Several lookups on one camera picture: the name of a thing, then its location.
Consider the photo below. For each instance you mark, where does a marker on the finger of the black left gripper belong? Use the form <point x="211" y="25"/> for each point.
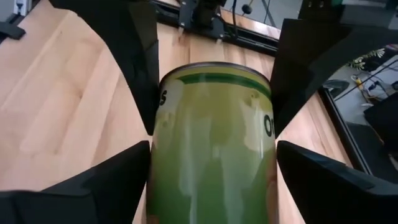
<point x="304" y="62"/>
<point x="136" y="46"/>

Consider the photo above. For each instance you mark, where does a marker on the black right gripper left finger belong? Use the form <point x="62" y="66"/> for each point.
<point x="93" y="199"/>

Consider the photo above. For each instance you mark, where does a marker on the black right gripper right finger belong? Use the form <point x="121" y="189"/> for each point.
<point x="342" y="199"/>

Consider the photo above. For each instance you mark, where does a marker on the oranges can green label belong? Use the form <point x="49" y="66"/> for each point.
<point x="211" y="149"/>

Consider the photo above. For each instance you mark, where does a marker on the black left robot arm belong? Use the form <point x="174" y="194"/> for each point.
<point x="202" y="18"/>

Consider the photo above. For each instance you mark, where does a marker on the green potted plant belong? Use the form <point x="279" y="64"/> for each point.
<point x="363" y="60"/>

